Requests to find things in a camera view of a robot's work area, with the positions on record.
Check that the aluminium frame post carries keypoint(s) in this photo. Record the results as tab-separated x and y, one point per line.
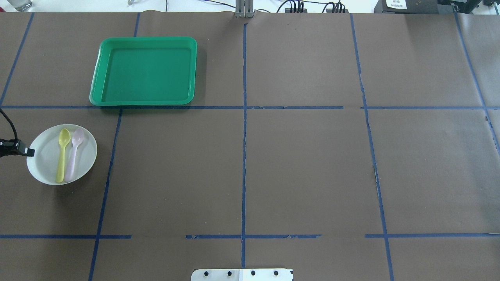
244	9

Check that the near orange black connector block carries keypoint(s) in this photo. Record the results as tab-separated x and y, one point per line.
334	8

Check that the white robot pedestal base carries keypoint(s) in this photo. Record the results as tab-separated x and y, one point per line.
278	274

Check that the pink plastic spoon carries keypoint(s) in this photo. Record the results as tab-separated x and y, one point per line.
76	141

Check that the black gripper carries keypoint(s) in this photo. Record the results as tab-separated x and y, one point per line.
11	148

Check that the yellow plastic spoon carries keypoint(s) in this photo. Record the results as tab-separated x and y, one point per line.
63	141

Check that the black desktop computer box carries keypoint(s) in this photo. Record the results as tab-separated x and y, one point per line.
412	7

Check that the far orange black connector block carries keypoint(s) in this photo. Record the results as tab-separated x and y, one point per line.
292	7

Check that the white round plate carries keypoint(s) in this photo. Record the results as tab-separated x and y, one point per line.
43	165

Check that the green plastic tray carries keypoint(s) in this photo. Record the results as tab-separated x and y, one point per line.
144	71

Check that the orange black connector block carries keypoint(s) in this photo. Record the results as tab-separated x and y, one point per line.
292	7
334	8

